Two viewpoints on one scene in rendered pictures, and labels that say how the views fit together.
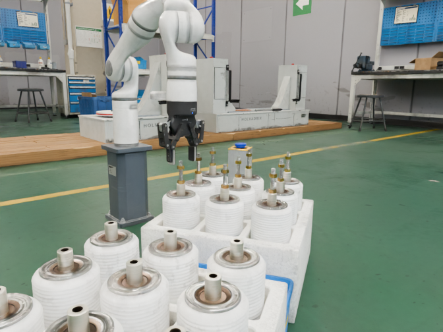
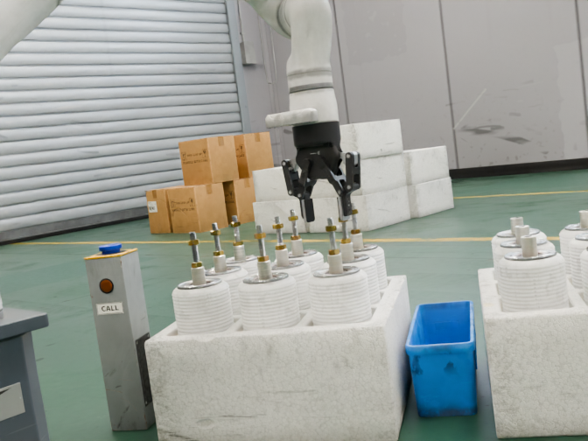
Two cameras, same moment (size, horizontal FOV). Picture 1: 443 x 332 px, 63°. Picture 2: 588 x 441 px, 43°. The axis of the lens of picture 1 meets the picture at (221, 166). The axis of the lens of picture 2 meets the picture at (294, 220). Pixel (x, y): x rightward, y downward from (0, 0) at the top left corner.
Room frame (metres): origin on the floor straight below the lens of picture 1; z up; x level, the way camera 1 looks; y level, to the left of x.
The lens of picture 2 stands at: (1.05, 1.27, 0.45)
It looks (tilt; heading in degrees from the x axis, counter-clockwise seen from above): 5 degrees down; 266
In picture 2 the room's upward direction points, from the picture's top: 7 degrees counter-clockwise
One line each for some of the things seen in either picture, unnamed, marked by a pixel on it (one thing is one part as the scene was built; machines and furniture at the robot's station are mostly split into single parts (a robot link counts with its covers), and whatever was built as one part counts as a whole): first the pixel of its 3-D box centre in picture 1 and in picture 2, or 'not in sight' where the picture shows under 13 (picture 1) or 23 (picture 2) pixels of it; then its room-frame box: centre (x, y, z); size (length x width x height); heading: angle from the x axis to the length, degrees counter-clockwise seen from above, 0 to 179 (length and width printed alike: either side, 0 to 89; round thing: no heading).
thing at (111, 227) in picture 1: (111, 231); (529, 247); (0.62, 0.20, 0.26); 0.02 x 0.02 x 0.03
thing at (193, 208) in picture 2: not in sight; (197, 207); (1.29, -3.72, 0.15); 0.30 x 0.24 x 0.30; 130
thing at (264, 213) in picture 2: not in sight; (302, 212); (0.67, -2.99, 0.09); 0.39 x 0.39 x 0.18; 42
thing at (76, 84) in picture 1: (77, 95); not in sight; (6.26, 2.46, 0.35); 0.59 x 0.47 x 0.69; 41
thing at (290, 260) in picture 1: (236, 241); (295, 353); (0.98, -0.05, 0.09); 0.39 x 0.39 x 0.18; 72
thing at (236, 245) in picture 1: (236, 249); (517, 227); (0.55, -0.03, 0.26); 0.02 x 0.02 x 0.03
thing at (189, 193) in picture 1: (180, 194); (336, 272); (0.90, 0.10, 0.25); 0.08 x 0.08 x 0.01
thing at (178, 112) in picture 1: (182, 117); (318, 150); (0.90, 0.10, 0.45); 0.08 x 0.08 x 0.09
